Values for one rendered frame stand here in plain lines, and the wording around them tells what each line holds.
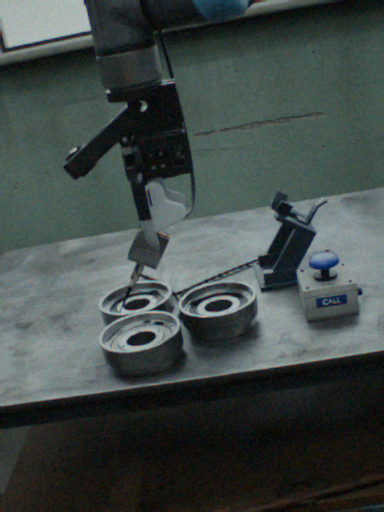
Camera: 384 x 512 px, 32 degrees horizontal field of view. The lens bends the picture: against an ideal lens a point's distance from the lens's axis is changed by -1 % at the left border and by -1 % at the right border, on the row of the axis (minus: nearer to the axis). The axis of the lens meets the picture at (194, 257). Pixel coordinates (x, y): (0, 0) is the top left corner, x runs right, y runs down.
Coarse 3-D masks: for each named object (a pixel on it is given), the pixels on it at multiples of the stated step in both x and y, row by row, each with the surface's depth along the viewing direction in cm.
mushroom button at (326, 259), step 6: (324, 252) 90; (312, 258) 89; (318, 258) 89; (324, 258) 88; (330, 258) 88; (336, 258) 88; (312, 264) 88; (318, 264) 88; (324, 264) 87; (330, 264) 87; (336, 264) 88; (324, 270) 89
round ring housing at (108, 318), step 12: (120, 288) 100; (144, 288) 101; (156, 288) 100; (168, 288) 97; (108, 300) 99; (132, 300) 99; (144, 300) 98; (156, 300) 97; (168, 300) 94; (108, 312) 93; (132, 312) 92; (168, 312) 94; (108, 324) 94
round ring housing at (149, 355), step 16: (128, 320) 91; (144, 320) 91; (160, 320) 90; (176, 320) 87; (112, 336) 89; (128, 336) 88; (144, 336) 89; (160, 336) 86; (176, 336) 84; (112, 352) 83; (128, 352) 82; (144, 352) 82; (160, 352) 82; (176, 352) 84; (112, 368) 86; (128, 368) 83; (144, 368) 82; (160, 368) 84
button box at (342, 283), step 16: (304, 272) 92; (320, 272) 91; (336, 272) 90; (304, 288) 88; (320, 288) 87; (336, 288) 87; (352, 288) 87; (304, 304) 88; (320, 304) 88; (336, 304) 88; (352, 304) 88
